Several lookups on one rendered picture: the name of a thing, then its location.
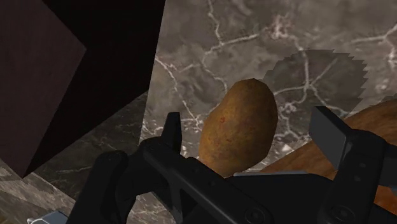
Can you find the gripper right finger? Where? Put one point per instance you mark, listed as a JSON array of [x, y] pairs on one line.
[[356, 173]]

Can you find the brown potato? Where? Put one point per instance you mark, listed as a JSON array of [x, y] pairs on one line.
[[238, 127]]

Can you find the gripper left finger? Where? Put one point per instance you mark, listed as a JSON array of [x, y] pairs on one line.
[[173, 173]]

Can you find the brown wooden board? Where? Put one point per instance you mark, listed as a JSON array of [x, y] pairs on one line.
[[310, 158]]

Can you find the dark robot stand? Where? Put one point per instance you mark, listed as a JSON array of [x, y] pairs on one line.
[[40, 77]]

